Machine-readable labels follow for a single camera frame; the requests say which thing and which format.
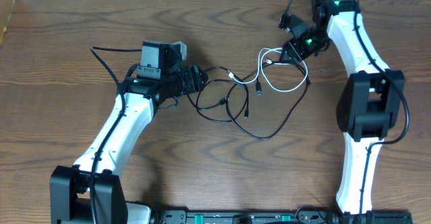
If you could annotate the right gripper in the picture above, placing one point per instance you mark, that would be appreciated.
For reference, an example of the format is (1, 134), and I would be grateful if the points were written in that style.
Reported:
(296, 52)

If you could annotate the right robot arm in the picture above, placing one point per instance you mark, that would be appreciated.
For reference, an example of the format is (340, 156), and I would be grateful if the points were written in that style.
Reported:
(368, 106)

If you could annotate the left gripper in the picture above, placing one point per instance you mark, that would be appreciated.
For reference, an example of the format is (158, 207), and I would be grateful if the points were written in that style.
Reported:
(193, 79)

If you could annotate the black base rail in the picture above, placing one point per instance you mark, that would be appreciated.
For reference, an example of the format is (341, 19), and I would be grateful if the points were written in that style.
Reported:
(306, 215)

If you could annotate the cardboard box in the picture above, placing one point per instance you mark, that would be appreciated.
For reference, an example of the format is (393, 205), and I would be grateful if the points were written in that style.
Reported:
(6, 7)

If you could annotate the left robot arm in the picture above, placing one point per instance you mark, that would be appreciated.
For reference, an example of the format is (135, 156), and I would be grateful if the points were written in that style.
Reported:
(90, 190)

